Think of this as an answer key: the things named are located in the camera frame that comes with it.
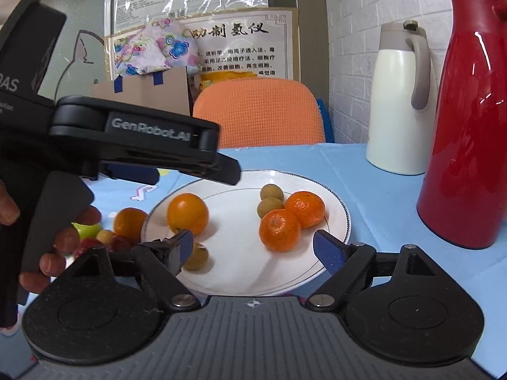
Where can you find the white oval plate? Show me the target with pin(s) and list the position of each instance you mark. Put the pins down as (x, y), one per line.
(239, 264)

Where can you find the brown longan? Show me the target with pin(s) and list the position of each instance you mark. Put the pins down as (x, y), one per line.
(198, 259)
(105, 236)

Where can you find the red thermos jug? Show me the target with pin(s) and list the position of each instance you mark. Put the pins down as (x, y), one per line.
(463, 195)

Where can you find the large front mandarin orange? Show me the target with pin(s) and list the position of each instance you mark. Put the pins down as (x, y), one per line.
(280, 230)

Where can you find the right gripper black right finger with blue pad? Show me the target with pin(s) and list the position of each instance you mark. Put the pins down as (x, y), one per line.
(348, 265)

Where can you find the longan on plate right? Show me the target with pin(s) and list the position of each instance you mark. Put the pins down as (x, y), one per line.
(268, 204)

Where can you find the smooth orange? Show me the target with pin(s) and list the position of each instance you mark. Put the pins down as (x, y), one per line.
(128, 223)
(187, 212)

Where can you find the person's left hand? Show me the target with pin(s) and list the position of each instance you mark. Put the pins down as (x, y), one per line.
(51, 263)

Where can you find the orange chair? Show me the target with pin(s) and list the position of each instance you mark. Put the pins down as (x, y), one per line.
(261, 112)

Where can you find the red plum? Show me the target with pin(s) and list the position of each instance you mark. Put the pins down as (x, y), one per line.
(86, 244)
(121, 244)

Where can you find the yellow snack bag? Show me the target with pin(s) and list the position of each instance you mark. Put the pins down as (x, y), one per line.
(222, 79)

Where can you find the green apple back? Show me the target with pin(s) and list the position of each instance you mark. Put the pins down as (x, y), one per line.
(87, 231)

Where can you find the framed chinese text poster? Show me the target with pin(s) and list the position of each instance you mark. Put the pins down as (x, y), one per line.
(255, 42)

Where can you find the longan on plate left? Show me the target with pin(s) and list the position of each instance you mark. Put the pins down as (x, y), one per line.
(271, 191)

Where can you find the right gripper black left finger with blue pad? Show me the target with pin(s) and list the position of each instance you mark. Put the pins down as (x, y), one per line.
(159, 262)

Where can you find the floral cloth bundle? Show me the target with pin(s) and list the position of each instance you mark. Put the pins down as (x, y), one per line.
(158, 47)

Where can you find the brown cardboard box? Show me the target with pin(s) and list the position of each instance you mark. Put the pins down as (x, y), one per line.
(166, 90)

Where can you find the small mandarin orange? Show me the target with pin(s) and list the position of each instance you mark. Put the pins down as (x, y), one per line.
(307, 207)

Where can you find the longan on plate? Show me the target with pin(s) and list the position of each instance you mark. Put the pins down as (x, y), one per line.
(271, 191)
(268, 204)

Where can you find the white thermos jug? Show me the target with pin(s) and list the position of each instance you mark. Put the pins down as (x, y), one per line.
(403, 100)

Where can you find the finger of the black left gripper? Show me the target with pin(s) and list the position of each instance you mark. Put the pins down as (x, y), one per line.
(219, 168)

